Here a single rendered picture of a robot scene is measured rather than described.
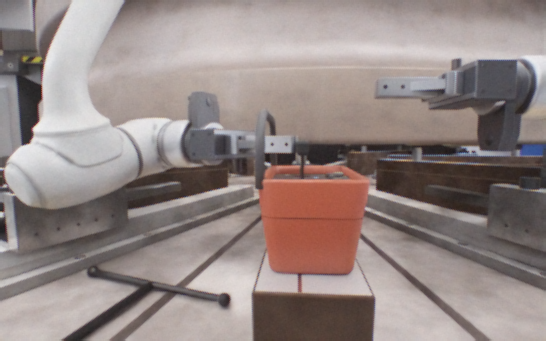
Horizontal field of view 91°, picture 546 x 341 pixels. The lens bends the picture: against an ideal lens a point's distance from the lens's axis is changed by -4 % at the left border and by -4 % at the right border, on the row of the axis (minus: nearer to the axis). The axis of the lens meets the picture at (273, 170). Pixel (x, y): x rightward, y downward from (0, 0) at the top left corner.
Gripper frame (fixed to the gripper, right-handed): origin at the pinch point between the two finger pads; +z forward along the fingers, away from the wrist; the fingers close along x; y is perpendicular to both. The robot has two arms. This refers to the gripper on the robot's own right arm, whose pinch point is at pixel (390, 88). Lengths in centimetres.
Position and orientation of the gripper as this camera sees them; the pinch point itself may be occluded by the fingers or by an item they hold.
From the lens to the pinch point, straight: 45.4
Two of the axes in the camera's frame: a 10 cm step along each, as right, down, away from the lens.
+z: -10.0, -0.1, 0.9
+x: -0.9, 1.0, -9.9
